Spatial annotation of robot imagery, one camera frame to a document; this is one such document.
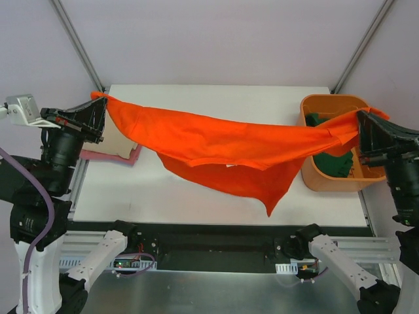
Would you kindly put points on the orange plastic bin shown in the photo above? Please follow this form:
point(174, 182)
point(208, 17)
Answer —
point(359, 176)

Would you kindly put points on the right white cable duct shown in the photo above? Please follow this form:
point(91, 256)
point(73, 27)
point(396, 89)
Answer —
point(287, 269)

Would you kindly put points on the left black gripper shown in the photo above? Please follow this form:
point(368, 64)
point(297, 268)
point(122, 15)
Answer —
point(74, 124)

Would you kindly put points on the aluminium frame post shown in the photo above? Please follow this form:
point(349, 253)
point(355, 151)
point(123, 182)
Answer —
point(71, 32)
point(365, 41)

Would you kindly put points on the right aluminium frame post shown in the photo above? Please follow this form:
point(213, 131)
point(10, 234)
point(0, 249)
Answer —
point(365, 41)

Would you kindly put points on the pink folded t-shirt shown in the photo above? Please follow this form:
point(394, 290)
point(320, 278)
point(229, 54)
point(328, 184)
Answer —
point(103, 154)

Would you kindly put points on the left aluminium frame post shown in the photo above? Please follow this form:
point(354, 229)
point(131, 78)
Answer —
point(71, 32)

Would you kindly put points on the aluminium front rail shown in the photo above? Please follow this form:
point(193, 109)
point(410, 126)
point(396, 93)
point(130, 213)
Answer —
point(361, 249)

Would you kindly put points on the green t-shirt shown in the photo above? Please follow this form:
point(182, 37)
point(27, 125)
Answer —
point(333, 166)

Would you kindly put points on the left white cable duct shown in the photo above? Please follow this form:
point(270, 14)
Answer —
point(121, 264)

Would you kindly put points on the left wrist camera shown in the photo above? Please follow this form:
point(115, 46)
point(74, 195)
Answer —
point(23, 111)

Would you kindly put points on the orange t-shirt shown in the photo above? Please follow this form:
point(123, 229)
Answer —
point(242, 159)

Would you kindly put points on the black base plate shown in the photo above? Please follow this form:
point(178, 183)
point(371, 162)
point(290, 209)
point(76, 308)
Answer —
point(220, 248)

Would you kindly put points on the white cable duct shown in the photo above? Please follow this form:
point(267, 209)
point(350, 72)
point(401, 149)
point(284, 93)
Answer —
point(287, 269)
point(121, 264)

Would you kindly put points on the beige folded t-shirt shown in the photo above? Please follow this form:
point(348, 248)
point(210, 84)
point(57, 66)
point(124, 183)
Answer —
point(114, 139)

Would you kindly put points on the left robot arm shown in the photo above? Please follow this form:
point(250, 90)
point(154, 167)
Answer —
point(38, 221)

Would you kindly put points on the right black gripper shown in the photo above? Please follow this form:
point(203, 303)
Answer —
point(389, 156)

